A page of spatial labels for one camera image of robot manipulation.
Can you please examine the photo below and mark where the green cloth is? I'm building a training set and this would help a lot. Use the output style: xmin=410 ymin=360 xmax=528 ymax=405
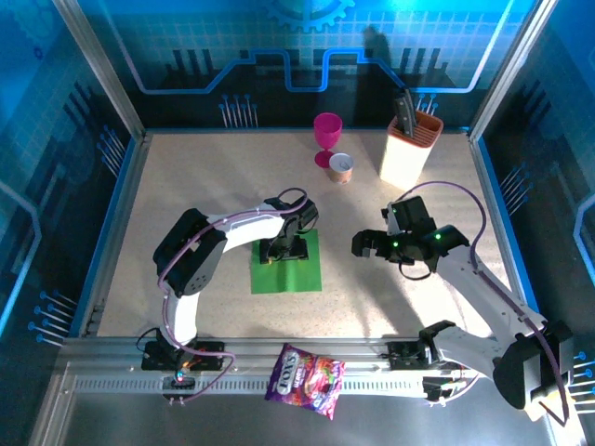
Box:
xmin=250 ymin=228 xmax=324 ymax=295

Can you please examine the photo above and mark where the orange can with silver lid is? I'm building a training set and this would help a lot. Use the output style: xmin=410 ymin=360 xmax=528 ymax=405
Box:
xmin=327 ymin=152 xmax=355 ymax=186

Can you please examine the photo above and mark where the cream knife block orange top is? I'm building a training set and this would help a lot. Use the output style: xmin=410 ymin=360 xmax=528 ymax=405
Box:
xmin=378 ymin=110 xmax=444 ymax=192

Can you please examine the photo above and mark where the pink plastic goblet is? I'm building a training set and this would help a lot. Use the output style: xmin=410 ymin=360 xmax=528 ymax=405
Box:
xmin=312 ymin=112 xmax=344 ymax=169

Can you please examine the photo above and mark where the purple candy bag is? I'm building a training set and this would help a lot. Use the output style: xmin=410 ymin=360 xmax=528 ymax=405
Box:
xmin=263 ymin=342 xmax=348 ymax=422

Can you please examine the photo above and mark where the small circuit board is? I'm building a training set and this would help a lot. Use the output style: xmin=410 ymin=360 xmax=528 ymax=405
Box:
xmin=161 ymin=371 xmax=195 ymax=390
xmin=420 ymin=374 xmax=456 ymax=403

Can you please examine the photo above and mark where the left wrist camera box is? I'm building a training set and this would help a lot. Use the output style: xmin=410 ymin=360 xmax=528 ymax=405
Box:
xmin=284 ymin=236 xmax=311 ymax=261

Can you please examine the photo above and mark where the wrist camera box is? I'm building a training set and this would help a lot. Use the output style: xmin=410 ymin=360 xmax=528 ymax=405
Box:
xmin=385 ymin=195 xmax=438 ymax=236
xmin=284 ymin=236 xmax=311 ymax=261

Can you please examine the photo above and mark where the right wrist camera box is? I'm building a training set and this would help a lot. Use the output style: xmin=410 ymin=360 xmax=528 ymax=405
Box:
xmin=385 ymin=195 xmax=438 ymax=236

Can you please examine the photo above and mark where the aluminium front rail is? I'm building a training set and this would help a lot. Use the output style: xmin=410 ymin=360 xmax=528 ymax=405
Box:
xmin=58 ymin=334 xmax=562 ymax=373

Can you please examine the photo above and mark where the aluminium side rail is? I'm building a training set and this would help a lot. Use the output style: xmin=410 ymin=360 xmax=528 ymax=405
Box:
xmin=76 ymin=132 xmax=152 ymax=339
xmin=467 ymin=132 xmax=548 ymax=338

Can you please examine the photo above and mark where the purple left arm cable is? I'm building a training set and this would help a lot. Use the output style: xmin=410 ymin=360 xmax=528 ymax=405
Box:
xmin=157 ymin=187 xmax=309 ymax=404

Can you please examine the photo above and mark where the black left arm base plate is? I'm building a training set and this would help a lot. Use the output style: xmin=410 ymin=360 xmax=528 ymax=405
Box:
xmin=140 ymin=340 xmax=226 ymax=373

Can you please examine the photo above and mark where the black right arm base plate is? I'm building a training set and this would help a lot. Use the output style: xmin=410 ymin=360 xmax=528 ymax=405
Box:
xmin=385 ymin=341 xmax=433 ymax=373

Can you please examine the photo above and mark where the black handled knife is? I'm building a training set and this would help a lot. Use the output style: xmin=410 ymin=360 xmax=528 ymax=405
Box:
xmin=393 ymin=87 xmax=417 ymax=139

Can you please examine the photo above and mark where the slotted metal cable duct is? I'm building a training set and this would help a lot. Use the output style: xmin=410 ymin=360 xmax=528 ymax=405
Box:
xmin=72 ymin=374 xmax=436 ymax=397

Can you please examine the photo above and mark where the aluminium corner post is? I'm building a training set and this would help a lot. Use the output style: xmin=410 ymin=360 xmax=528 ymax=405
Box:
xmin=466 ymin=0 xmax=562 ymax=143
xmin=49 ymin=0 xmax=151 ymax=140

